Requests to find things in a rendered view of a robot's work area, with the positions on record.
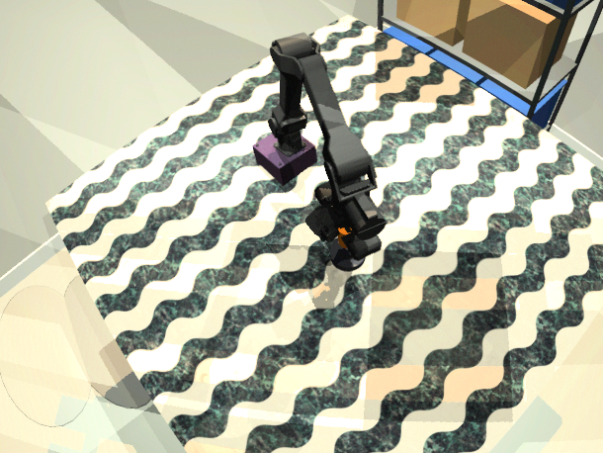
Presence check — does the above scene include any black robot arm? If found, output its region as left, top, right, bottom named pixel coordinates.
left=268, top=33, right=387, bottom=242

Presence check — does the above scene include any orange knob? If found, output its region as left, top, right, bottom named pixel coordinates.
left=338, top=227, right=348, bottom=248

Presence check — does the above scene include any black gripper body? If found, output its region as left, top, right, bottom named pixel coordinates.
left=314, top=181, right=383, bottom=261

